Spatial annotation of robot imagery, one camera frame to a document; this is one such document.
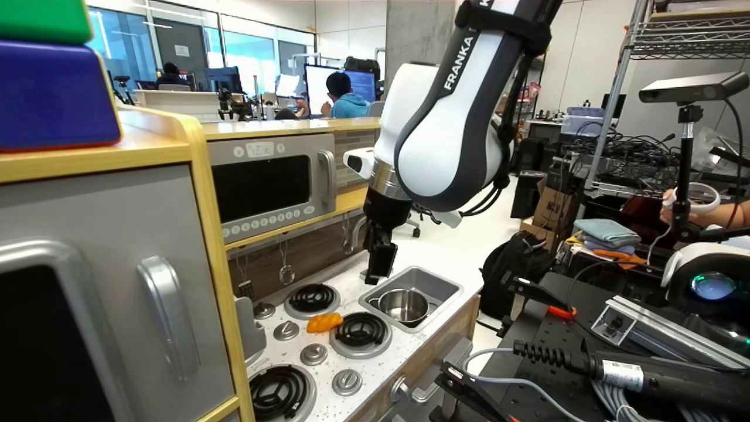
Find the black stove burner front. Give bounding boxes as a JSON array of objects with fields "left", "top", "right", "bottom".
[{"left": 249, "top": 367, "right": 315, "bottom": 422}]

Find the black camera on stand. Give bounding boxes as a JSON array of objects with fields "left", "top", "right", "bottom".
[{"left": 638, "top": 71, "right": 750, "bottom": 227}]

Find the aluminium extrusion rail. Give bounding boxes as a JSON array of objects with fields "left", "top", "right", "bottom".
[{"left": 591, "top": 295, "right": 750, "bottom": 371}]

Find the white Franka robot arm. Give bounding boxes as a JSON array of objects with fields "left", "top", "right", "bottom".
[{"left": 342, "top": 0, "right": 563, "bottom": 283}]

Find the grey toy sink basin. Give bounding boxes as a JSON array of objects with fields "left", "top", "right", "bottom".
[{"left": 359, "top": 267, "right": 458, "bottom": 330}]

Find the black orange clamp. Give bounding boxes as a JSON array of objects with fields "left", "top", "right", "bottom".
[{"left": 508, "top": 277, "right": 577, "bottom": 322}]

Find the black stove burner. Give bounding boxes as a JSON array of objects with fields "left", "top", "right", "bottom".
[
  {"left": 249, "top": 367, "right": 315, "bottom": 422},
  {"left": 284, "top": 283, "right": 339, "bottom": 318},
  {"left": 331, "top": 313, "right": 390, "bottom": 358}
]

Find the black stove burner back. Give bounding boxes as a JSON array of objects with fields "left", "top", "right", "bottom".
[{"left": 284, "top": 283, "right": 339, "bottom": 318}]

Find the orange toy food object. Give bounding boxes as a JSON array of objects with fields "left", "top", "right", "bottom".
[{"left": 306, "top": 313, "right": 345, "bottom": 334}]

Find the black stove burner middle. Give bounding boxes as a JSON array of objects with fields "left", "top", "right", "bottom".
[{"left": 331, "top": 313, "right": 390, "bottom": 358}]

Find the small steel pot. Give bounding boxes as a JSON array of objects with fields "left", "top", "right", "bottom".
[{"left": 376, "top": 289, "right": 429, "bottom": 328}]

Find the green block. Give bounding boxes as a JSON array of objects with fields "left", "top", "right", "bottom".
[{"left": 0, "top": 0, "right": 92, "bottom": 44}]

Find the grey toy faucet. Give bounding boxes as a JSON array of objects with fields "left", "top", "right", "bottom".
[{"left": 351, "top": 216, "right": 390, "bottom": 283}]

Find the toy microwave oven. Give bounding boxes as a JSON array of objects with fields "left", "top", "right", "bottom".
[{"left": 209, "top": 134, "right": 338, "bottom": 242}]

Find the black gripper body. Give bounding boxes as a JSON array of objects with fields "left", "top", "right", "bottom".
[{"left": 363, "top": 191, "right": 410, "bottom": 283}]

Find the black backpack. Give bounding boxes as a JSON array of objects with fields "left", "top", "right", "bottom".
[{"left": 481, "top": 232, "right": 552, "bottom": 318}]

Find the grey toy oven door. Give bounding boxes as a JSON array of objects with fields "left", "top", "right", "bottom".
[{"left": 0, "top": 164, "right": 235, "bottom": 422}]

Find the blue block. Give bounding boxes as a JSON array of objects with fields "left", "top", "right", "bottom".
[{"left": 0, "top": 39, "right": 120, "bottom": 152}]

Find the person in blue shirt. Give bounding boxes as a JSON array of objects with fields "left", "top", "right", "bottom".
[{"left": 326, "top": 72, "right": 369, "bottom": 117}]

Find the wooden toy kitchen frame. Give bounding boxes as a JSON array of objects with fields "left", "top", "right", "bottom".
[{"left": 0, "top": 104, "right": 483, "bottom": 422}]

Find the cardboard box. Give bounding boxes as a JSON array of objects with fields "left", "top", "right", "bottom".
[{"left": 519, "top": 187, "right": 579, "bottom": 250}]

